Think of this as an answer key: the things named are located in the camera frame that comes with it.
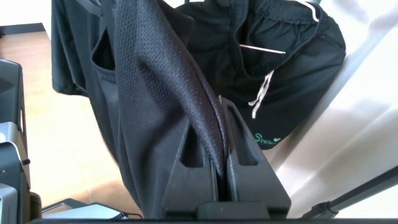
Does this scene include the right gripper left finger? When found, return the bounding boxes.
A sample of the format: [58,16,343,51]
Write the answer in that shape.
[161,121,219,218]

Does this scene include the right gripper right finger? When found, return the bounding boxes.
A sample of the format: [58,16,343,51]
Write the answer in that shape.
[219,96,292,218]

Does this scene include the black garment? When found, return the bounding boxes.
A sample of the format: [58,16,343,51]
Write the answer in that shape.
[51,0,230,220]

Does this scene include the black shorts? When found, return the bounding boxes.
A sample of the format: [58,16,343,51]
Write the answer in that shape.
[175,0,347,151]

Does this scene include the pink clothes hanger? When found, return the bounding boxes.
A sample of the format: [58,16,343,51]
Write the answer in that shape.
[238,43,287,55]

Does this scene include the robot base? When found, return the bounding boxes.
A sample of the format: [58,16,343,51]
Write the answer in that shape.
[0,58,144,224]

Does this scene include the black clothes rack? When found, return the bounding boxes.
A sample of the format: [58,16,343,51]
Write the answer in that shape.
[301,166,398,220]

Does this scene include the beige curtain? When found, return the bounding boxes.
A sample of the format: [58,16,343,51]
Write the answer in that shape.
[264,0,398,218]

